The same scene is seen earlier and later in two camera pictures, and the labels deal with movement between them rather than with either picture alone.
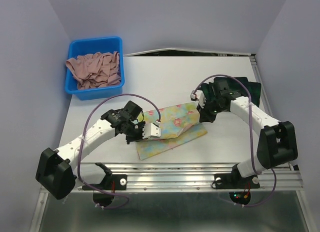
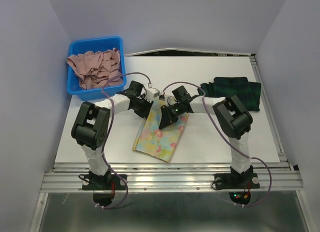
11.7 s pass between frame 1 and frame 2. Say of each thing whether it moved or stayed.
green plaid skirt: stayed
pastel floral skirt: moved
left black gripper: moved
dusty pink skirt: stayed
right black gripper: moved
